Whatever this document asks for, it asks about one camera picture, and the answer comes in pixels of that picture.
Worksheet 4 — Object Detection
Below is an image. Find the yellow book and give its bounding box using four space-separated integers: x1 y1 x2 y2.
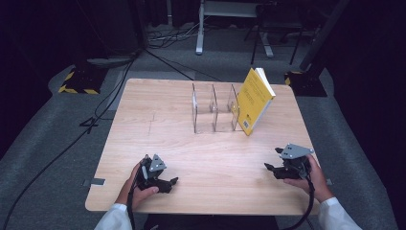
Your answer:
236 67 277 137

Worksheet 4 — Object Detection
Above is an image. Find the bundle of floor cables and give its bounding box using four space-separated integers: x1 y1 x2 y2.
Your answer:
147 21 205 50

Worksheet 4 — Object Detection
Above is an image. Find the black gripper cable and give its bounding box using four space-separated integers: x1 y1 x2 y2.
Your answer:
125 183 136 230
281 176 316 230

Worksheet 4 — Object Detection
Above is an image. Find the clear acrylic book rack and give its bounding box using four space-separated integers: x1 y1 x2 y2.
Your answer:
191 81 244 135

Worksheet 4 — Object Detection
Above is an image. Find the white desk frame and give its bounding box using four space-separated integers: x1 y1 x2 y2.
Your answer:
194 0 276 59

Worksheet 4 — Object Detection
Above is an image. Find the long black floor cable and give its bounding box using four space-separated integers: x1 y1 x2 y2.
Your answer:
0 52 139 230

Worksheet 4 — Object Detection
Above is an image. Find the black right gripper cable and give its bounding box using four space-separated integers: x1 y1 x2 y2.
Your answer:
281 176 316 230

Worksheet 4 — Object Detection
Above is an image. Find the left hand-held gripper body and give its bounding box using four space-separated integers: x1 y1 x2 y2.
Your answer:
137 153 168 192

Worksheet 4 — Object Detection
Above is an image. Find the person's left hand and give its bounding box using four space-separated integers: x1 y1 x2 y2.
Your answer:
114 161 160 211

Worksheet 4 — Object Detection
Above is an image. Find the grey tape strip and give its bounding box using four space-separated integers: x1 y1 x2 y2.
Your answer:
81 177 106 188

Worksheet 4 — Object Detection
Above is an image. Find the grey metal slanted post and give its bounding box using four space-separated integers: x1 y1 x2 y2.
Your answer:
298 0 351 72

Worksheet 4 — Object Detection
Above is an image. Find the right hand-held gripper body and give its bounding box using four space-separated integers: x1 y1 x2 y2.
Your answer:
277 143 315 180

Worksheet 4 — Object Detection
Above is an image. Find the thin black floor cable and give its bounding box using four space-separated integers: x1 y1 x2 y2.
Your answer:
144 48 222 82

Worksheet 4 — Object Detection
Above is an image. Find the black chair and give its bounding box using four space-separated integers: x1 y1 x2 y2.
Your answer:
243 3 305 66

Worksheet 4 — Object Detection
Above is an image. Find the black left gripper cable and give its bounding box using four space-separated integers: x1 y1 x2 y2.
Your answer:
125 183 136 230

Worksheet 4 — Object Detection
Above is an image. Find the black yellow striped stand base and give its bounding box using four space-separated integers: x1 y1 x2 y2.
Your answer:
57 65 108 96
283 70 328 98

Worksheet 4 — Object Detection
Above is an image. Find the person's right hand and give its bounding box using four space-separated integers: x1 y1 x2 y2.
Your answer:
282 154 335 204

